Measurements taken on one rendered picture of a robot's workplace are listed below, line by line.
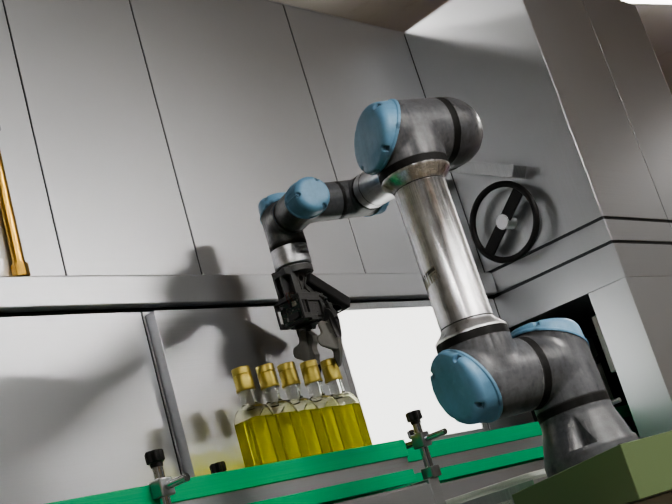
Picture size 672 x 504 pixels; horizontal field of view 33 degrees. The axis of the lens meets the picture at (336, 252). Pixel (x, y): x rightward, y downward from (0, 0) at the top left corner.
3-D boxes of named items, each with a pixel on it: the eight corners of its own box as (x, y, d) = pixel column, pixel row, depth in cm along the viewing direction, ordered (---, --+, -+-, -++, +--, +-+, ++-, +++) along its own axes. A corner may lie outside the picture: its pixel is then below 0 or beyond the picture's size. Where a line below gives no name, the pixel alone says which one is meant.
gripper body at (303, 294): (280, 334, 218) (263, 276, 222) (310, 332, 225) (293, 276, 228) (307, 320, 214) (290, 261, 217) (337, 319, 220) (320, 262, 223)
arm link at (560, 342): (623, 384, 174) (590, 305, 178) (556, 400, 167) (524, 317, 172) (578, 409, 184) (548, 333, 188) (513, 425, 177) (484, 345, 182)
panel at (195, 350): (479, 437, 269) (436, 303, 278) (489, 433, 267) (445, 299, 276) (188, 493, 202) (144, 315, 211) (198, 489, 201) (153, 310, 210)
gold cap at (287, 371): (291, 388, 212) (284, 366, 213) (304, 382, 210) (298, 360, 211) (278, 389, 209) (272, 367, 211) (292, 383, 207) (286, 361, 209)
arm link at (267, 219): (265, 191, 221) (249, 208, 229) (279, 242, 219) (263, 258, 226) (300, 187, 225) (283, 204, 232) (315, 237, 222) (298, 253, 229)
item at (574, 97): (633, 320, 346) (538, 64, 369) (744, 275, 322) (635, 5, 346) (504, 330, 294) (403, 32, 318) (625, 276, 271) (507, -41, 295)
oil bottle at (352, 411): (368, 503, 216) (337, 396, 222) (389, 496, 212) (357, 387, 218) (349, 508, 212) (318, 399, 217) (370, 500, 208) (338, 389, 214)
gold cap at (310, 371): (313, 386, 216) (307, 364, 218) (326, 380, 214) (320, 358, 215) (301, 387, 214) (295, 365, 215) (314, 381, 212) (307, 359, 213)
